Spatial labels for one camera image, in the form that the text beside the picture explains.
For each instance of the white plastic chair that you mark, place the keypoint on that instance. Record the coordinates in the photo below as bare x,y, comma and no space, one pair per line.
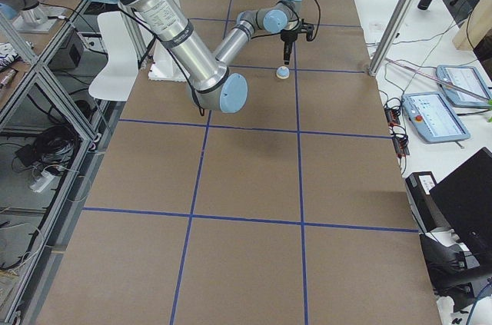
115,81

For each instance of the blue desk bell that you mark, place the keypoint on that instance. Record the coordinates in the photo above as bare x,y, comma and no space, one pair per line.
283,72

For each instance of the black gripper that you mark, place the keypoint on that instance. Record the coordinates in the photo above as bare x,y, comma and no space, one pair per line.
287,36

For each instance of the black monitor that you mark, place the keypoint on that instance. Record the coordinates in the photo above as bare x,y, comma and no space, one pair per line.
464,199

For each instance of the blue teach pendant far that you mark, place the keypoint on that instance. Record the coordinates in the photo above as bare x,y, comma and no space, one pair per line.
466,77

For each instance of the aluminium frame post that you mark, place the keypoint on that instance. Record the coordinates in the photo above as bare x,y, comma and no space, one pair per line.
389,35

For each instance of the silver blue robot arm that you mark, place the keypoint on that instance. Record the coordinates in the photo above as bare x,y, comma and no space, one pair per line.
211,84

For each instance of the white power strip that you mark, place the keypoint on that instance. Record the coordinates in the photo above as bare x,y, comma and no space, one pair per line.
42,182

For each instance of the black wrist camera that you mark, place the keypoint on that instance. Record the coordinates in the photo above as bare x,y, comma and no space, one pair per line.
306,29

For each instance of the black desktop box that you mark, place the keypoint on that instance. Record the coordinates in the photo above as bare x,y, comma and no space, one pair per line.
425,211

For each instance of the metal rod green handle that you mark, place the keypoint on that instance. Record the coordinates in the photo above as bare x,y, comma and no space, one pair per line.
444,82

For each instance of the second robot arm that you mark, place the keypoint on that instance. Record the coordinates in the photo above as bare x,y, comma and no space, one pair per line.
28,16

